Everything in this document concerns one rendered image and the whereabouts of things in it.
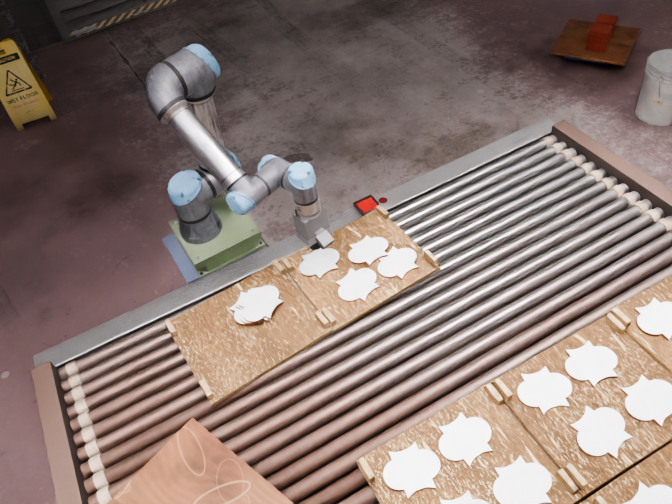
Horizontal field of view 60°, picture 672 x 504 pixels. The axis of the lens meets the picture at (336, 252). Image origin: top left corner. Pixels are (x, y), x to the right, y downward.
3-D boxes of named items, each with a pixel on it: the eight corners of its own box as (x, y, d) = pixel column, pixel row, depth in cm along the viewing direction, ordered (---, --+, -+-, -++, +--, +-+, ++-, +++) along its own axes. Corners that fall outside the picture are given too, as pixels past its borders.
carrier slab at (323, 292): (279, 264, 198) (279, 260, 197) (378, 210, 210) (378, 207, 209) (334, 333, 177) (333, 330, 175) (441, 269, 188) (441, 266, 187)
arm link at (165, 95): (126, 73, 157) (248, 211, 160) (158, 54, 162) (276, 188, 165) (124, 94, 167) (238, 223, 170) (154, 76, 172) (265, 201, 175)
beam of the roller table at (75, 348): (41, 365, 189) (32, 355, 185) (545, 128, 240) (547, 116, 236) (45, 385, 184) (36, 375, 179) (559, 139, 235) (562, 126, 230)
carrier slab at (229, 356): (166, 326, 186) (164, 323, 184) (277, 264, 198) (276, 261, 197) (212, 407, 164) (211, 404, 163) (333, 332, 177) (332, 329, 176)
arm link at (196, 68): (194, 190, 208) (151, 56, 165) (225, 167, 215) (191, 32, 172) (216, 206, 203) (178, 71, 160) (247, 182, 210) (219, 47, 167)
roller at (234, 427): (93, 499, 155) (85, 493, 152) (639, 205, 203) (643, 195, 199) (97, 516, 152) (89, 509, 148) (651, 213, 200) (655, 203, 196)
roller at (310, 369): (89, 483, 158) (81, 476, 155) (628, 197, 206) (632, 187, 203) (93, 499, 155) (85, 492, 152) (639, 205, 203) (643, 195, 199)
